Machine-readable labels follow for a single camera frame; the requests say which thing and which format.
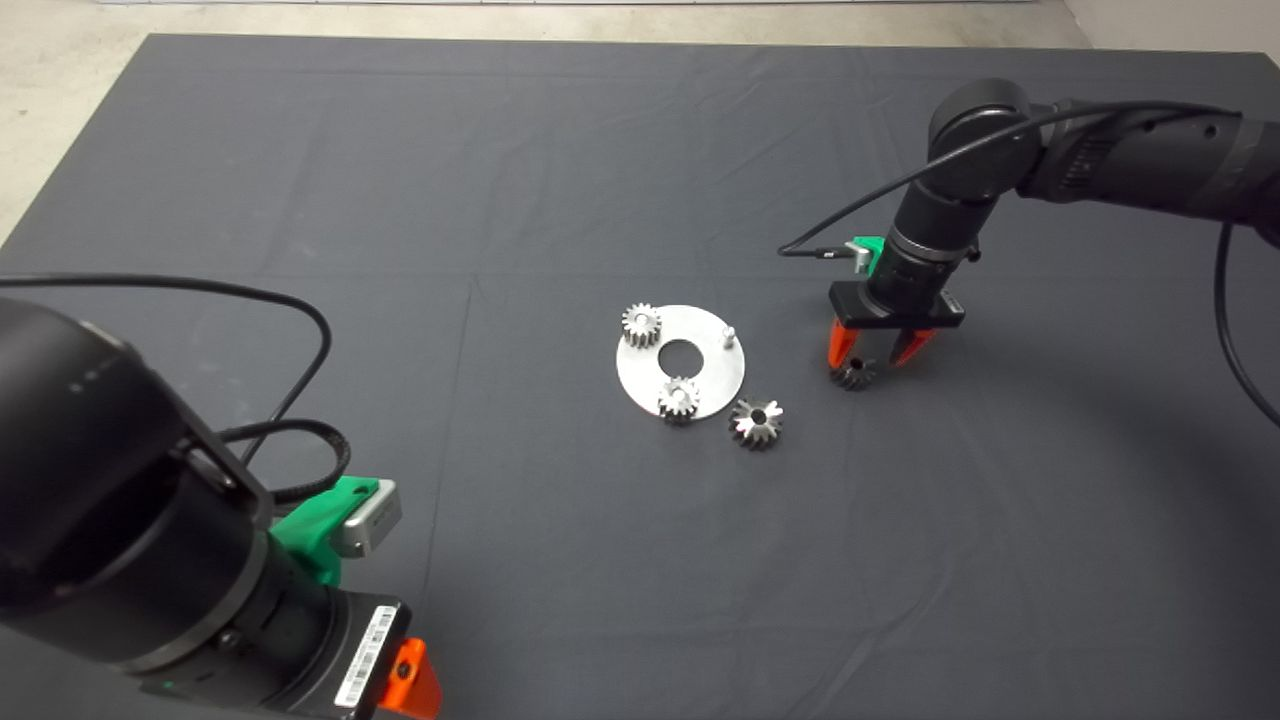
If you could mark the round metal plate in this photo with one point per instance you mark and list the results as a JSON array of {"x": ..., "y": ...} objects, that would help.
[{"x": 640, "y": 375}]

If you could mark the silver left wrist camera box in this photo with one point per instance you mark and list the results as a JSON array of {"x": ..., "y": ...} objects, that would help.
[{"x": 365, "y": 520}]

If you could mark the dark grey table cloth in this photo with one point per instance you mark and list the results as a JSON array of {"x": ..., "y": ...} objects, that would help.
[{"x": 500, "y": 200}]

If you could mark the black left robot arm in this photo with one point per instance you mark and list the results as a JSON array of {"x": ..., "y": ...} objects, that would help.
[{"x": 100, "y": 450}]

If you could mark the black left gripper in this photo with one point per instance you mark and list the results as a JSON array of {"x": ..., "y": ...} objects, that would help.
[{"x": 335, "y": 658}]

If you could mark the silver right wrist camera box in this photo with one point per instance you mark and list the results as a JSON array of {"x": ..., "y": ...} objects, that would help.
[{"x": 858, "y": 258}]

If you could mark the large steel gear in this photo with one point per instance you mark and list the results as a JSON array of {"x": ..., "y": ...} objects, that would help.
[{"x": 757, "y": 425}]

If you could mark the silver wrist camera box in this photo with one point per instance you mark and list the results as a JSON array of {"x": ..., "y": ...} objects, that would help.
[
  {"x": 858, "y": 258},
  {"x": 365, "y": 520}
]

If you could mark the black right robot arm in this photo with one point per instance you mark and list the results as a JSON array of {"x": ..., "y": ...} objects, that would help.
[{"x": 1120, "y": 155}]

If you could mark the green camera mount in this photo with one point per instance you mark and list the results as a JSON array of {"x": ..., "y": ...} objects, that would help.
[
  {"x": 875, "y": 250},
  {"x": 307, "y": 534}
]

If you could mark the green left camera mount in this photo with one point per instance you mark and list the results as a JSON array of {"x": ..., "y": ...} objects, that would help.
[{"x": 307, "y": 534}]

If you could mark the small steel gear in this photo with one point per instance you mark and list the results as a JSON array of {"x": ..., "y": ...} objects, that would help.
[
  {"x": 855, "y": 377},
  {"x": 678, "y": 402},
  {"x": 641, "y": 327}
]

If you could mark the green right camera mount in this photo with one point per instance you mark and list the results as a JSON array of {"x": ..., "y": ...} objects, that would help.
[{"x": 875, "y": 250}]

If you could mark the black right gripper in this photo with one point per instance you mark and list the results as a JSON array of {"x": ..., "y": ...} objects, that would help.
[{"x": 900, "y": 305}]

